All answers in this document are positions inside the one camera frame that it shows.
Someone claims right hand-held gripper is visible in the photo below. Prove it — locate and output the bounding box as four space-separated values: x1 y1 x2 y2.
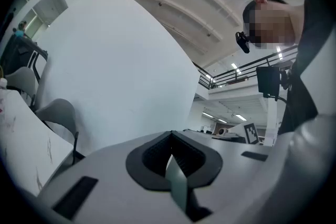
228 122 260 145

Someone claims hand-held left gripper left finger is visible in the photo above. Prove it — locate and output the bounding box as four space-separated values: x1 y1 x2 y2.
143 135 173 178

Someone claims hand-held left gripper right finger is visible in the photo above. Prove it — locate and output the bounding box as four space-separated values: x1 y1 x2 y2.
171 133 206 177

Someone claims grey chair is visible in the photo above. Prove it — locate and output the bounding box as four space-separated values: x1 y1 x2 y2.
35 98 79 166
4 67 37 108

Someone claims white marble table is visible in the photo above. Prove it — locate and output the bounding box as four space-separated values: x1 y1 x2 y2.
0 89 76 197

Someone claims black chest-mounted device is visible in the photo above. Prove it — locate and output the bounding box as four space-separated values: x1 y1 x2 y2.
256 66 281 100

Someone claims person's black t-shirt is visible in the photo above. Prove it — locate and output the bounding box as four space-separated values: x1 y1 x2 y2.
277 0 336 136

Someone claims black mezzanine railing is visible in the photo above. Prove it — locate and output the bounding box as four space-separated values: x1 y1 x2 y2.
193 44 299 90

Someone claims person's head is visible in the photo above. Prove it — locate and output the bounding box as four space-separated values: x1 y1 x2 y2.
243 0 307 48

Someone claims dark grey cabinet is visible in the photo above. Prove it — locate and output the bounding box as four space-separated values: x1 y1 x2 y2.
0 34 49 82

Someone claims black chest mount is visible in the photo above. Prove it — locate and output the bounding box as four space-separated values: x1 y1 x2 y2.
278 67 293 103

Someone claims black head camera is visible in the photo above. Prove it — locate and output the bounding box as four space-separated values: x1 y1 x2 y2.
235 31 251 55

